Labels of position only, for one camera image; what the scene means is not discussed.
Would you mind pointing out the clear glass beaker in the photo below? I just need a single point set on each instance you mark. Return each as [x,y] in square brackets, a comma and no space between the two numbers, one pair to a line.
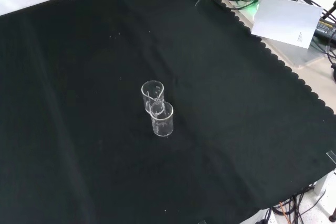
[147,103]
[163,127]

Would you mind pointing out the black bench cloth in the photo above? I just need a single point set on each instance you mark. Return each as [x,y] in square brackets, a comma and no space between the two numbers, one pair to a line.
[92,129]

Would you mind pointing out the pale base platform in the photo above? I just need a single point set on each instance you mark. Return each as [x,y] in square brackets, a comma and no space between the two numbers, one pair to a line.
[296,56]

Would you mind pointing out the pale board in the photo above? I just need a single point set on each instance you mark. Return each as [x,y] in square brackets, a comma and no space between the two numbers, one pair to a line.
[286,19]

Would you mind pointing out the white power strip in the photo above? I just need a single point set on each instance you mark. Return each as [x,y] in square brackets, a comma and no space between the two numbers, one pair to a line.
[269,217]

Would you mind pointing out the black power adapter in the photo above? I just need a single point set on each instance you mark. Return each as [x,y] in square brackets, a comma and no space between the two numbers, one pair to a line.
[324,28]

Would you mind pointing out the clear cloth clip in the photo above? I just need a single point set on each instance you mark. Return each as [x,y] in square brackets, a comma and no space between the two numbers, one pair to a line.
[331,157]

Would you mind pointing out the white metal frame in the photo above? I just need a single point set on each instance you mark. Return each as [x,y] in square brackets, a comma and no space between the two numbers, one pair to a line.
[328,195]

